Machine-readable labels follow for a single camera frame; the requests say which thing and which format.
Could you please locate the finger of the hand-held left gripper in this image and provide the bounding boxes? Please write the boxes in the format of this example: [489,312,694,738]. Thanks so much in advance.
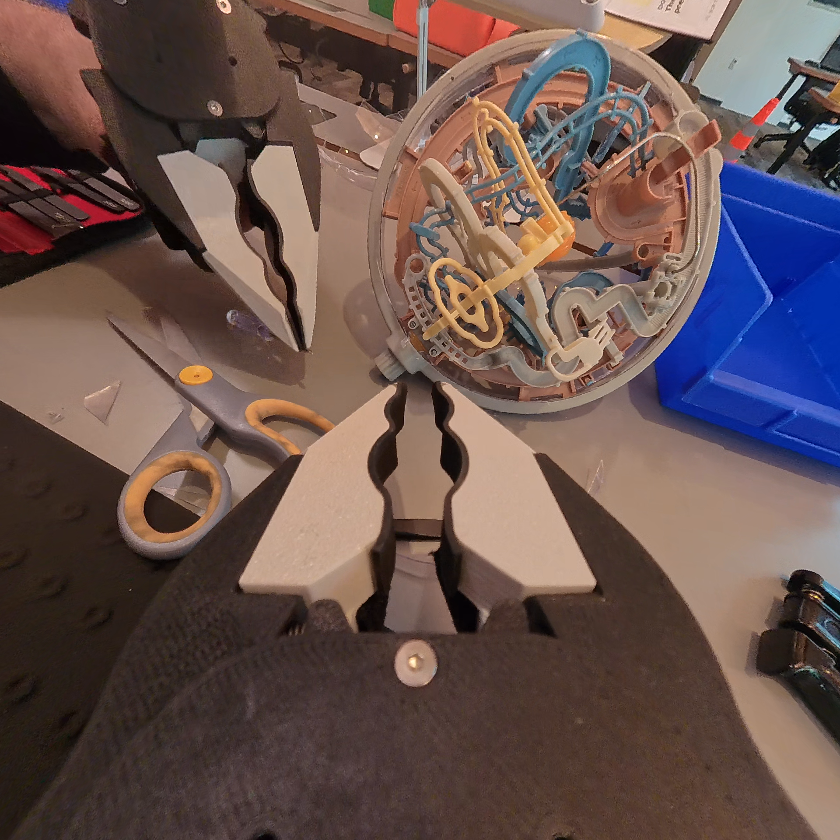
[157,148,307,350]
[247,144,322,352]

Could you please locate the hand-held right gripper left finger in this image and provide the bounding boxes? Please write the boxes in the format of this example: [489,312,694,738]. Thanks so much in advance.
[238,382,406,632]

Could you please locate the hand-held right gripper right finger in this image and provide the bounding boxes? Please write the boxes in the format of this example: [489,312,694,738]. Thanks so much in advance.
[433,382,598,632]

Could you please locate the clear-handled screwdriver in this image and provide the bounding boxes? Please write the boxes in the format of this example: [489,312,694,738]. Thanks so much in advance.
[226,310,277,341]

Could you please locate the marble maze ball toy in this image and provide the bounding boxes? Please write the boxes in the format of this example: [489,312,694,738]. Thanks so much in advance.
[367,29,724,414]

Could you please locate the person's left forearm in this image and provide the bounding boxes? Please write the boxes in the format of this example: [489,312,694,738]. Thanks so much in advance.
[0,66,109,173]

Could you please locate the person's left hand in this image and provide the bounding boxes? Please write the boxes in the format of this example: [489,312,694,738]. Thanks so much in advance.
[0,14,107,151]

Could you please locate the grey orange scissors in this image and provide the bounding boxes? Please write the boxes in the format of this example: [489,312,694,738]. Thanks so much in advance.
[108,315,336,560]

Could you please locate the red tool case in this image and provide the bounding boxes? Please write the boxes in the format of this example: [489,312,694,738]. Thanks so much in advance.
[0,164,148,286]

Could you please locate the triangular clear plastic scrap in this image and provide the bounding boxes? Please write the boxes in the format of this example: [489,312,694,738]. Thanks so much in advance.
[84,381,123,423]

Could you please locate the black dimpled mat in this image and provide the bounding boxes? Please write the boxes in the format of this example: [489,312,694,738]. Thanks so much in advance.
[0,400,198,840]

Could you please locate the orange red object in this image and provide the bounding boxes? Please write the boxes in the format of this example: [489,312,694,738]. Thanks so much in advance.
[394,0,519,40]

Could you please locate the blue storage bin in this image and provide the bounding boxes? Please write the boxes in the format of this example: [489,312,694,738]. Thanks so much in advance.
[654,161,840,468]

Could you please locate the black plastic device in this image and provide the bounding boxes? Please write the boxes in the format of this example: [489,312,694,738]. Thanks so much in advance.
[756,570,840,749]

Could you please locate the instruction sheet board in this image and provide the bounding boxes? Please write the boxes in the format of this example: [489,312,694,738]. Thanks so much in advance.
[577,0,735,55]

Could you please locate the orange traffic cone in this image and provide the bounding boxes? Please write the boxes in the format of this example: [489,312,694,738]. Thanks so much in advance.
[730,97,782,165]

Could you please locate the wooden desk black legs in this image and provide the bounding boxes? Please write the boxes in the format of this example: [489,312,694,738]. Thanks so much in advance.
[764,56,840,175]

